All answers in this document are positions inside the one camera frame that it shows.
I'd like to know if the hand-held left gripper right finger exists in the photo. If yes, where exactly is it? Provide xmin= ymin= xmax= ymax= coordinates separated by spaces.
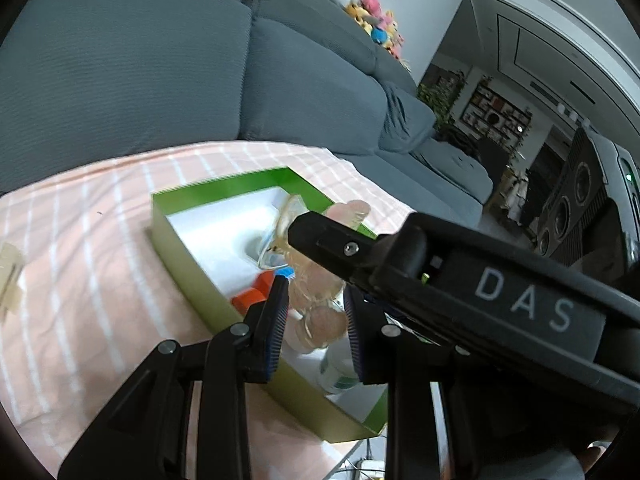
xmin=342 ymin=290 xmax=481 ymax=480

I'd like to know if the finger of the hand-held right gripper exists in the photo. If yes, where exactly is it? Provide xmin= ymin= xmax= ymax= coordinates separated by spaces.
xmin=287 ymin=211 xmax=386 ymax=301

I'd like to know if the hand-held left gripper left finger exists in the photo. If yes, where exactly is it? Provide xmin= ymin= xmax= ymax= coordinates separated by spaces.
xmin=57 ymin=266 xmax=292 ymax=480

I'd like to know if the white bottle green label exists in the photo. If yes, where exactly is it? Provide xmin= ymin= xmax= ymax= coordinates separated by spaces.
xmin=317 ymin=340 xmax=361 ymax=395

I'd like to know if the orange bottle pink label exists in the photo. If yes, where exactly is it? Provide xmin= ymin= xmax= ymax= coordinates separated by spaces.
xmin=231 ymin=280 xmax=273 ymax=316

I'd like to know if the green cardboard box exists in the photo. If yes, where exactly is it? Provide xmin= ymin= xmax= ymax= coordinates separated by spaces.
xmin=150 ymin=166 xmax=388 ymax=445

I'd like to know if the green potted plant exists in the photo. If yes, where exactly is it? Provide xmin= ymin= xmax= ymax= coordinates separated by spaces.
xmin=417 ymin=72 xmax=468 ymax=136

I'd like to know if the dark bookshelf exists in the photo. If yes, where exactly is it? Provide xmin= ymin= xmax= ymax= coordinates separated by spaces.
xmin=460 ymin=77 xmax=533 ymax=146

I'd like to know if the peach striped blanket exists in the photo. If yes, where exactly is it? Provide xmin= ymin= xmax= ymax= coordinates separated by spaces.
xmin=0 ymin=140 xmax=416 ymax=480

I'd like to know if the pile of plush toys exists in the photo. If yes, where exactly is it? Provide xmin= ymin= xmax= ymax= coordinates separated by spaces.
xmin=325 ymin=0 xmax=406 ymax=58

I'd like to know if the grey sofa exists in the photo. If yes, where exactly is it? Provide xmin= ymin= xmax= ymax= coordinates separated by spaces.
xmin=0 ymin=0 xmax=496 ymax=231

